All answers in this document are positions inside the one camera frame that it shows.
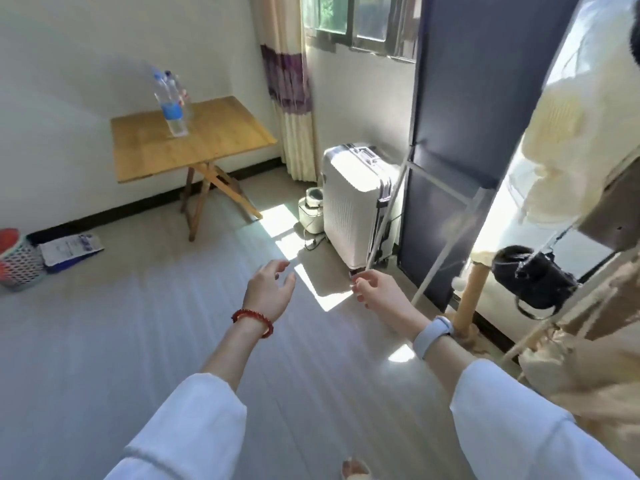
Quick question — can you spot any person's left hand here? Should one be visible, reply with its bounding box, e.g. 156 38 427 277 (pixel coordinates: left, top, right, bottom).
242 260 297 326

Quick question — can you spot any person's right hand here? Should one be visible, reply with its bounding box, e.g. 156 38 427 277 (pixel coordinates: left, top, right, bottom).
351 269 432 341

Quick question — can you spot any person's right forearm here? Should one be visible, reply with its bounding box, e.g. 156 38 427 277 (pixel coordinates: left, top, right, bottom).
422 335 638 480

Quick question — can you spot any person's left forearm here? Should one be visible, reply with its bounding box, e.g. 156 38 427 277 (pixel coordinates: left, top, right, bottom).
105 319 273 480

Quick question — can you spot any white rice cooker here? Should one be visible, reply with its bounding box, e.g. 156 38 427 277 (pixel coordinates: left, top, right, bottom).
298 187 326 235

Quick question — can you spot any white hard-shell suitcase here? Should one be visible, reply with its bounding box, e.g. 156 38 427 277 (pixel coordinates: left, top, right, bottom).
321 143 397 272

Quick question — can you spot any pale blue wristband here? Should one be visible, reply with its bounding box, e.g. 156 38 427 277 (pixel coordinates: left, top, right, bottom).
412 316 455 361

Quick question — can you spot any beige cardboard tube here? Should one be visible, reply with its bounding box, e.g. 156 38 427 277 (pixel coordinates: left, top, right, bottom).
451 250 494 341

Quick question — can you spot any wooden folding table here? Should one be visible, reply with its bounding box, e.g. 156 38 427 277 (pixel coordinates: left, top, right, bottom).
110 96 278 243

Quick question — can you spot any black handbag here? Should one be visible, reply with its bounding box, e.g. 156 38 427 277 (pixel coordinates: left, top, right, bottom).
491 244 582 321

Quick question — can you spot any person's foot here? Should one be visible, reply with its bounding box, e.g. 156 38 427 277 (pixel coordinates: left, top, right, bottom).
341 457 372 480

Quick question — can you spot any beige curtain with purple band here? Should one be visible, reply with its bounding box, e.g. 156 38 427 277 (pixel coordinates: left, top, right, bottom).
248 0 320 183

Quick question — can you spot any clear bottle with blue label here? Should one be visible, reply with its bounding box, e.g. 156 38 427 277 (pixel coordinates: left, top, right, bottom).
152 70 190 138

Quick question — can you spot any blue and white printed bag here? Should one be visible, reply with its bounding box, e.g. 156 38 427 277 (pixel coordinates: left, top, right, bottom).
38 233 105 274

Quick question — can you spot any beige hanging garment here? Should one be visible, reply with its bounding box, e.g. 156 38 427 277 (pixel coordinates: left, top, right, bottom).
516 252 640 448

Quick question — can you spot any cream knitted garment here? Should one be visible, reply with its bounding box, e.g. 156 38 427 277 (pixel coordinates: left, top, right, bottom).
519 42 640 228

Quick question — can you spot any dark framed window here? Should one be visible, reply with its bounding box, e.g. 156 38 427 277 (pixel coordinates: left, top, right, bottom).
301 0 424 64

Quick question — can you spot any brown hanging garment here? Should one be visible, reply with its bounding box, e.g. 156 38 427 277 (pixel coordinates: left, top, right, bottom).
579 154 640 254

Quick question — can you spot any white mesh waste basket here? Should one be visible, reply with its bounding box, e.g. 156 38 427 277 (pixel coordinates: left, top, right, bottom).
0 228 47 291

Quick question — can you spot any red bead bracelet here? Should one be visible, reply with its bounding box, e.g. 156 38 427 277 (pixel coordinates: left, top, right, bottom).
231 308 275 339

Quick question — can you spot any white metal rack frame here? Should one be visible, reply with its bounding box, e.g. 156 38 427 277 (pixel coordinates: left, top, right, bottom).
365 157 496 306

